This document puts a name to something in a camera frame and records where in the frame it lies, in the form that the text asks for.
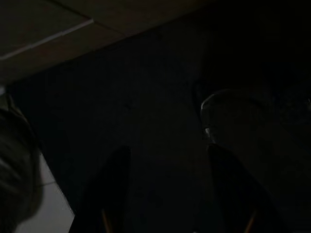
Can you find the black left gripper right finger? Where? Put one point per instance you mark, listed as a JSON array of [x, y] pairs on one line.
[[238, 199]]

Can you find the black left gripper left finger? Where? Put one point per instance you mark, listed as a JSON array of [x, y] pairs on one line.
[[114, 194]]

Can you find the clear glass cup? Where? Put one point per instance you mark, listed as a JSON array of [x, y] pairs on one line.
[[218, 116]]

